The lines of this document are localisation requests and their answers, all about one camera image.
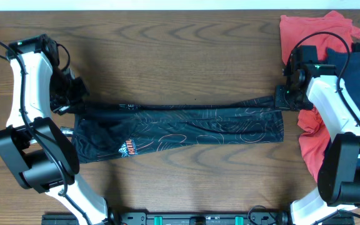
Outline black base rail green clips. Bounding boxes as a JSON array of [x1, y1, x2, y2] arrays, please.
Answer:
[[41, 207, 355, 225]]

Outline red orange shirt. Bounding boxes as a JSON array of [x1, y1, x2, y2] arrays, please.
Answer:
[[279, 11, 360, 179]]

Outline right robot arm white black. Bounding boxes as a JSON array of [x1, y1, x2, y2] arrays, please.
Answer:
[[276, 63, 360, 224]]

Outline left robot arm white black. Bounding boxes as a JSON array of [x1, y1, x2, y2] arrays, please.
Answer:
[[0, 34, 118, 224]]

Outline black printed jersey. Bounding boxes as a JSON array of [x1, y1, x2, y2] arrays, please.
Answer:
[[61, 96, 284, 163]]

